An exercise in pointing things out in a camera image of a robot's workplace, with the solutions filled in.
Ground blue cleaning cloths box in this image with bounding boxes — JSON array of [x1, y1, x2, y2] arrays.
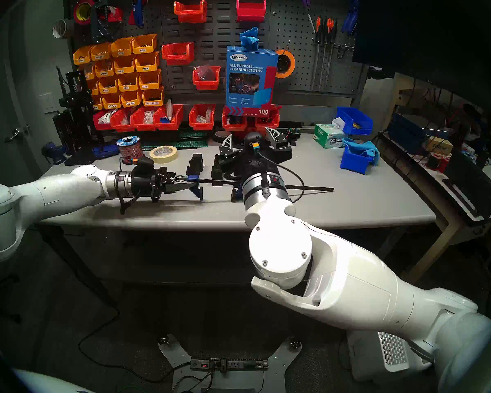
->
[[224, 45, 279, 117]]

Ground red storage bin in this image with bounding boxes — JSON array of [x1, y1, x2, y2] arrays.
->
[[236, 0, 266, 23], [161, 42, 195, 65], [92, 110, 114, 131], [173, 0, 208, 23], [154, 104, 185, 131], [110, 108, 133, 132], [192, 65, 221, 90], [254, 106, 281, 131], [222, 110, 248, 132], [188, 104, 216, 131], [130, 106, 158, 131]]

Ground blue metal box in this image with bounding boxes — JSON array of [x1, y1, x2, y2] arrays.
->
[[387, 112, 450, 153]]

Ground black tower frame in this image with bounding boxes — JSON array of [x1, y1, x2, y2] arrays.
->
[[53, 67, 97, 155]]

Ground dark green hanging clamp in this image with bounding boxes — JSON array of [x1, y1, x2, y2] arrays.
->
[[89, 0, 115, 43]]

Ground green cutting mat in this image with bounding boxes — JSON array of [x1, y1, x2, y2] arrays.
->
[[141, 128, 209, 150]]

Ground beige masking tape roll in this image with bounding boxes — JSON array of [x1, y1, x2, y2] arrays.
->
[[149, 145, 178, 164]]

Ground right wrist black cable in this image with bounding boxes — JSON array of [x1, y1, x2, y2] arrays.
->
[[256, 151, 306, 203]]

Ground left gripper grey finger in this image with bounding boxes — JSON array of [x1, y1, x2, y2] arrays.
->
[[160, 169, 189, 184], [152, 183, 198, 203]]

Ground black curved Dell monitor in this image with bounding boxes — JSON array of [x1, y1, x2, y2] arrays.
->
[[352, 0, 491, 114]]

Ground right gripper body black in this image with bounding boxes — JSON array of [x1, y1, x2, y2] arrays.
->
[[219, 147, 293, 188]]

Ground blue storage bin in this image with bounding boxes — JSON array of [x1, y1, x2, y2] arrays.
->
[[336, 106, 374, 136], [340, 140, 373, 175]]

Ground red wire spool blue label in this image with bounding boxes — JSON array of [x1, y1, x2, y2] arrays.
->
[[116, 136, 144, 164]]

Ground white air purifier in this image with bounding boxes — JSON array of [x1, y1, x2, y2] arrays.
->
[[346, 329, 434, 382]]

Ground red yellow tape roll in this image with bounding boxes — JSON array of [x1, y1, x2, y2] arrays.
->
[[74, 0, 95, 25]]

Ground cardboard Tuofeng box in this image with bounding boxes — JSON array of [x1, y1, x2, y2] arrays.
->
[[425, 136, 454, 155]]

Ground dark louvered bin panel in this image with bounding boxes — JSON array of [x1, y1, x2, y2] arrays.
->
[[68, 0, 270, 106]]

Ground blue microfiber cloth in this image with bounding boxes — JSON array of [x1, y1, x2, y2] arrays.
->
[[343, 138, 380, 167]]

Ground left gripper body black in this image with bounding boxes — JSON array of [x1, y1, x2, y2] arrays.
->
[[131, 169, 161, 202]]

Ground wooden shelf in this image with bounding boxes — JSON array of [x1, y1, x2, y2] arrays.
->
[[393, 73, 487, 126]]

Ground orange black screwdrivers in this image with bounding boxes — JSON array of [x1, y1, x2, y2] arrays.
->
[[323, 18, 332, 90]]

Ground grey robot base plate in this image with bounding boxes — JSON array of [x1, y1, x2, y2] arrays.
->
[[159, 335, 302, 393]]

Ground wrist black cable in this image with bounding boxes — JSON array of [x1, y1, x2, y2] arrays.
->
[[256, 151, 306, 203], [119, 192, 142, 215]]

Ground blue bench vise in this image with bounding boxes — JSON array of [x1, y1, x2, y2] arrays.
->
[[41, 142, 68, 165]]

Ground metal door handle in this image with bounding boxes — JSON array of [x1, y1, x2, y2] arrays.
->
[[4, 126, 30, 144]]

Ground blue cloth in box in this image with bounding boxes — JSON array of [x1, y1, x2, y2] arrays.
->
[[239, 27, 259, 51]]

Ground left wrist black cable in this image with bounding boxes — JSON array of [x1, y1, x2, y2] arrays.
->
[[119, 192, 142, 215]]

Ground green white Kimtech tissue box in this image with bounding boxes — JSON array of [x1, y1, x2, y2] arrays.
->
[[313, 123, 347, 149]]

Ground orange tape roll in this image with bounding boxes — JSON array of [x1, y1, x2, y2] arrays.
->
[[275, 48, 296, 79]]

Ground wooden side table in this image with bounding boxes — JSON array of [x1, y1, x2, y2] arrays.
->
[[374, 132, 491, 284]]

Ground black power strip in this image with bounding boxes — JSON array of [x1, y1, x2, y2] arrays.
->
[[190, 357, 269, 371]]

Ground dark grey pegboard panel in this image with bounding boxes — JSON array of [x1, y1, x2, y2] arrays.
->
[[269, 0, 369, 96]]

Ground right wrist camera black orange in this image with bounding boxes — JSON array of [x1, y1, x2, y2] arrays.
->
[[245, 131, 264, 155]]

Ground black floor cable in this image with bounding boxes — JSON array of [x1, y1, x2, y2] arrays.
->
[[78, 310, 193, 384]]

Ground blue pliers on pegboard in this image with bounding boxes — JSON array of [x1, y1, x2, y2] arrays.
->
[[342, 0, 360, 36]]

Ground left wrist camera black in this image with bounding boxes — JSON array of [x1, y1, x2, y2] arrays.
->
[[131, 157, 155, 176]]

